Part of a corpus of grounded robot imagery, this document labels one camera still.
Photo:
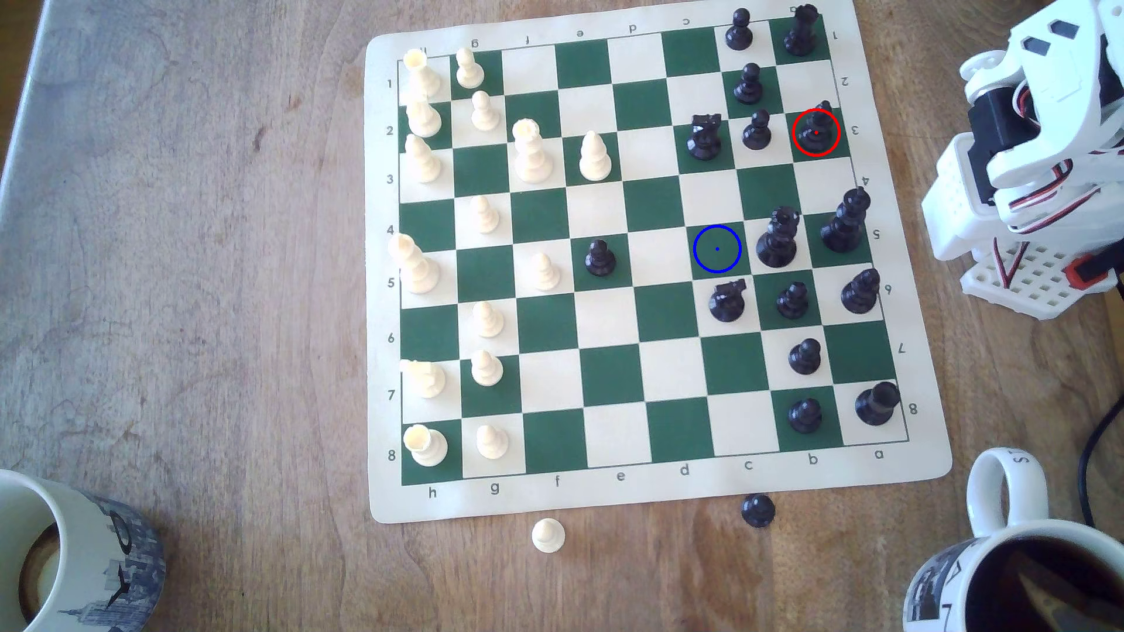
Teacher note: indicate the black bishop chess piece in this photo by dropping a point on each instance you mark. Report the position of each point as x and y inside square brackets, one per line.
[820, 123]
[860, 292]

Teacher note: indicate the white printed robot arm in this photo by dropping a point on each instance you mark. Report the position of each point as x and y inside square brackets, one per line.
[962, 202]

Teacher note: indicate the white pawn chess piece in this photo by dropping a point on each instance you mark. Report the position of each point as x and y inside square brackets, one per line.
[492, 441]
[469, 70]
[486, 369]
[544, 274]
[488, 320]
[484, 216]
[485, 113]
[548, 535]

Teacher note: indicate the black pawn chess piece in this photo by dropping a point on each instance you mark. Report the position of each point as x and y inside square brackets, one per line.
[792, 301]
[804, 416]
[601, 258]
[738, 32]
[756, 132]
[758, 511]
[748, 85]
[804, 357]

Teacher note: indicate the green and cream chess mat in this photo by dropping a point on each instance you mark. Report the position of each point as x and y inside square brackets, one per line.
[615, 377]

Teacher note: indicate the white knight chess piece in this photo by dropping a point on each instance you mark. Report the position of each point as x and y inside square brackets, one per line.
[425, 378]
[424, 118]

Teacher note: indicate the white king chess piece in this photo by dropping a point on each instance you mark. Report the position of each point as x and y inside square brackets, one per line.
[414, 266]

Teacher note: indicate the white bishop chess piece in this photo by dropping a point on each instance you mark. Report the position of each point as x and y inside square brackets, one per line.
[423, 161]
[594, 159]

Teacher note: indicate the white queen chess piece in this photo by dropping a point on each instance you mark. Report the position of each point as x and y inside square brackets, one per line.
[531, 154]

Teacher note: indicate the black knight chess piece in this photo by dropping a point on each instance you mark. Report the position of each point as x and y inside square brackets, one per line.
[727, 302]
[705, 138]

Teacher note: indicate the white rook chess piece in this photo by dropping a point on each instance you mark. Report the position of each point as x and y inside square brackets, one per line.
[420, 74]
[426, 445]

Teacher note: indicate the black queen chess piece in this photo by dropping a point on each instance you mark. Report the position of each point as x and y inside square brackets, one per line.
[778, 240]

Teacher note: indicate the black rook chess piece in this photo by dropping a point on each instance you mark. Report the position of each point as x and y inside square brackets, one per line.
[877, 404]
[800, 33]

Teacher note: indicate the white skyline mug with tea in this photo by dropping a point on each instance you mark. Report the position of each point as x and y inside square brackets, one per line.
[983, 500]

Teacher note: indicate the empty white skyline print mug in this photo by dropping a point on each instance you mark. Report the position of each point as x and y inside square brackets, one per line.
[132, 562]

